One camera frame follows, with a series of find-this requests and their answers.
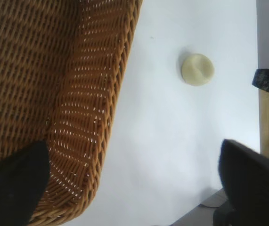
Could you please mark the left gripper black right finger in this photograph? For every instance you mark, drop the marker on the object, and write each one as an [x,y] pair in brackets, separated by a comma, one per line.
[256,188]

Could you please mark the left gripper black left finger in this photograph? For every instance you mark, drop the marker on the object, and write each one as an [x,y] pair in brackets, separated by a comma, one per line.
[11,188]

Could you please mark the brown woven wicker basket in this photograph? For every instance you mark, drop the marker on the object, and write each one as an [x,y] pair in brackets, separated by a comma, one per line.
[54,70]

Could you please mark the pale yellow egg yolk pastry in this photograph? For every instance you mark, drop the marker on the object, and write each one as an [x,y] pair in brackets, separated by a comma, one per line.
[198,69]

